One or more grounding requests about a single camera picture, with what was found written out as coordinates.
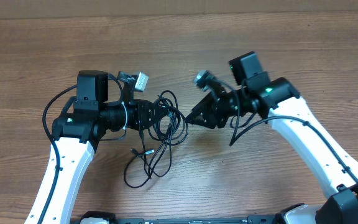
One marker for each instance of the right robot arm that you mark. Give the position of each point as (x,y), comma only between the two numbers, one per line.
(279,104)

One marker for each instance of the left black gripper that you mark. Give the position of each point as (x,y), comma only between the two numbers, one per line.
(141,120)

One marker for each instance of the cardboard backdrop panel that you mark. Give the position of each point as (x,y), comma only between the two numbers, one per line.
(36,9)

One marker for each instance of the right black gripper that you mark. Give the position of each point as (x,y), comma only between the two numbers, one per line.
(207,106)

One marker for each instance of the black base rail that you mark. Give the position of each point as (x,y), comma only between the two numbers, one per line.
(194,221)

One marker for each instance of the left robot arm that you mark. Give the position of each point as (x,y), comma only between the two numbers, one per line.
(103,102)

